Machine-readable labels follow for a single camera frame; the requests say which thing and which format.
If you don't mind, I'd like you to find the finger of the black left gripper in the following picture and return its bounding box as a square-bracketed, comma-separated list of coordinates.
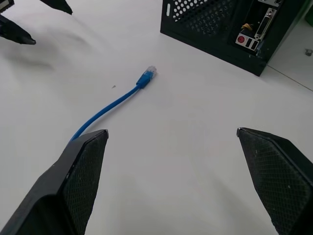
[40, 0, 73, 16]
[0, 14, 37, 46]

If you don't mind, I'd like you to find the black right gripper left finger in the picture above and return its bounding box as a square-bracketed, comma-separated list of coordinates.
[0, 129, 109, 235]

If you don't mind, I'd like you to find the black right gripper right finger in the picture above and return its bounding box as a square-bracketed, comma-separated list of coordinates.
[236, 127, 313, 235]

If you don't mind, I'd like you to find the black perforated computer case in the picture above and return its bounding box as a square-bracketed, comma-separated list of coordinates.
[160, 0, 308, 77]

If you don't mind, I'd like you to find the blue ethernet cable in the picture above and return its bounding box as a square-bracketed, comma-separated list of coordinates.
[69, 65, 157, 144]

